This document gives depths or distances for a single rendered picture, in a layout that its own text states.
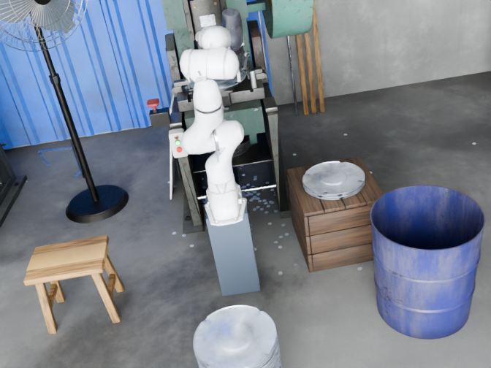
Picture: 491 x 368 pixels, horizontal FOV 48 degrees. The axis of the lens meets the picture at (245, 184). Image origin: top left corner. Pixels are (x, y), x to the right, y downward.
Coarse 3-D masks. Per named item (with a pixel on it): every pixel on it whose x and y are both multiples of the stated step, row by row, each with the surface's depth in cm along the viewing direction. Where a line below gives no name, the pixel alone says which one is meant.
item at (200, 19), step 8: (192, 0) 263; (200, 0) 263; (208, 0) 263; (216, 0) 264; (192, 8) 265; (200, 8) 265; (208, 8) 265; (216, 8) 266; (192, 16) 267; (200, 16) 267; (208, 16) 267; (216, 16) 268; (200, 24) 269; (208, 24) 269; (216, 24) 270; (200, 48) 275
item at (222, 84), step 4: (244, 72) 282; (236, 76) 279; (240, 76) 278; (244, 76) 278; (216, 80) 276; (220, 80) 276; (224, 80) 275; (228, 80) 276; (232, 80) 275; (236, 80) 274; (192, 84) 278; (220, 84) 273; (224, 84) 272; (228, 84) 272; (232, 84) 271; (236, 84) 270; (220, 88) 268
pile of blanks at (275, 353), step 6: (276, 336) 191; (276, 342) 190; (276, 348) 189; (270, 354) 185; (276, 354) 190; (198, 360) 187; (264, 360) 183; (270, 360) 185; (276, 360) 190; (204, 366) 185; (258, 366) 182; (264, 366) 184; (270, 366) 187; (276, 366) 191
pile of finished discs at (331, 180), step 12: (312, 168) 273; (324, 168) 271; (336, 168) 270; (348, 168) 268; (360, 168) 265; (312, 180) 263; (324, 180) 261; (336, 180) 259; (348, 180) 259; (360, 180) 259; (312, 192) 256; (324, 192) 255; (336, 192) 252; (348, 192) 251
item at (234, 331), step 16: (224, 320) 199; (240, 320) 198; (256, 320) 197; (272, 320) 195; (208, 336) 194; (224, 336) 192; (240, 336) 191; (256, 336) 191; (272, 336) 190; (208, 352) 188; (224, 352) 187; (240, 352) 186; (256, 352) 185
